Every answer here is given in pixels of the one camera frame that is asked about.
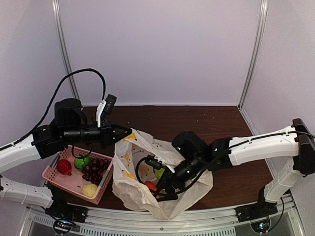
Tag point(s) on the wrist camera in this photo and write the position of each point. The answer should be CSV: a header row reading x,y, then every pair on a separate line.
x,y
105,108
157,164

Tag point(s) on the yellow fruit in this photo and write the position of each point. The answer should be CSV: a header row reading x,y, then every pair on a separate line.
x,y
89,190

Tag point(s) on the beige plastic bag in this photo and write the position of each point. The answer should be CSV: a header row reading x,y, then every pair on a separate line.
x,y
128,183

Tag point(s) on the orange fruit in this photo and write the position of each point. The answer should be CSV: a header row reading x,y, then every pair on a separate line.
x,y
151,185

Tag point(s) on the front aluminium rail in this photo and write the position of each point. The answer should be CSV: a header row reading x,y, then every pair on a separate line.
x,y
208,222

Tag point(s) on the pink perforated plastic basket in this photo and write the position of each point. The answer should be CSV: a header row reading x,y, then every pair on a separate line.
x,y
73,184

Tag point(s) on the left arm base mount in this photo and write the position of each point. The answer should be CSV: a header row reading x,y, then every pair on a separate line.
x,y
65,215

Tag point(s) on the right aluminium frame post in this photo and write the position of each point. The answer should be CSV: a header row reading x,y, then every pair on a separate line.
x,y
260,29

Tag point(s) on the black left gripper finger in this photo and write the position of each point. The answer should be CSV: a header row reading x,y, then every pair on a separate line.
x,y
117,126
121,134

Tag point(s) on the dark red grape bunch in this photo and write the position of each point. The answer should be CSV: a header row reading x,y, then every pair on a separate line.
x,y
93,169

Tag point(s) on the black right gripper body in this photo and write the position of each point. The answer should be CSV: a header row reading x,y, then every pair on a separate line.
x,y
180,184

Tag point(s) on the green pear fruit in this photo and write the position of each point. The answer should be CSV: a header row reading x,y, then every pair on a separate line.
x,y
159,173

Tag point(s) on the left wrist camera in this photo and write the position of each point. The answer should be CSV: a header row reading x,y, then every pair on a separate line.
x,y
105,108

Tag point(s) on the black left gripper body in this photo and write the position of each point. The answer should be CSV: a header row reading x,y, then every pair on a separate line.
x,y
104,137

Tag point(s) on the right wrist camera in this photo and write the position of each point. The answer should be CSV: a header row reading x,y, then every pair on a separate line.
x,y
157,164

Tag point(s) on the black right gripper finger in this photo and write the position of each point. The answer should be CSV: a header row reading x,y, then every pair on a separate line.
x,y
162,185
166,197

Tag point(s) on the left aluminium frame post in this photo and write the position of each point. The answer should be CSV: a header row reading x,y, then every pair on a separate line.
x,y
63,47

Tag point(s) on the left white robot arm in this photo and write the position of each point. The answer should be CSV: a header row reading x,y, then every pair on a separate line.
x,y
68,127

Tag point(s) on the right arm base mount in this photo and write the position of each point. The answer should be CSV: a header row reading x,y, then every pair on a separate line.
x,y
258,213

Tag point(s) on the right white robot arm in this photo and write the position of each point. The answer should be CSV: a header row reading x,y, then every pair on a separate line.
x,y
295,142

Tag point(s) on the aluminium frame post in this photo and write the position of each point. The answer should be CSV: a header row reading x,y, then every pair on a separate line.
x,y
63,47
260,29

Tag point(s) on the red fruit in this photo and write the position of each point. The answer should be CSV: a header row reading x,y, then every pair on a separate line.
x,y
64,167

